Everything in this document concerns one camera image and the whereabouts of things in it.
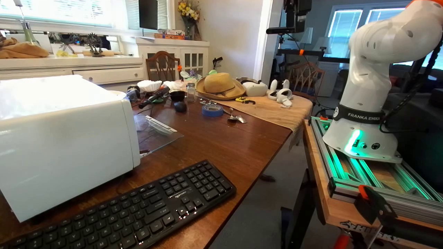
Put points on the blue masking tape roll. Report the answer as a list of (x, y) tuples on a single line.
[(212, 110)]

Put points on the glass oven door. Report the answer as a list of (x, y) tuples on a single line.
[(154, 134)]

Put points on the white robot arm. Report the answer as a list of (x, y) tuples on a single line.
[(407, 36)]

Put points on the white toaster oven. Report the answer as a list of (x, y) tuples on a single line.
[(59, 137)]

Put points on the straw hat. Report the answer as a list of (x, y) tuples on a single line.
[(220, 85)]

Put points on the tan table runner cloth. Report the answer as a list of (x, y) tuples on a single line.
[(274, 112)]

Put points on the white VR controllers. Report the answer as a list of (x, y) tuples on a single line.
[(282, 95)]

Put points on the white cabinet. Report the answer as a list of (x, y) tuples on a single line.
[(192, 54)]

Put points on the wooden chair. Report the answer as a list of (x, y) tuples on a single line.
[(162, 65)]

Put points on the yellow flowers in vase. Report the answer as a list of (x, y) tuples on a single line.
[(190, 16)]

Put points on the black keyboard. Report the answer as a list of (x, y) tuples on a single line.
[(137, 218)]

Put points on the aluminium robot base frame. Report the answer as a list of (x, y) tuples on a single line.
[(400, 185)]

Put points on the black camera on stand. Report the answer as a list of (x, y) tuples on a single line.
[(295, 16)]

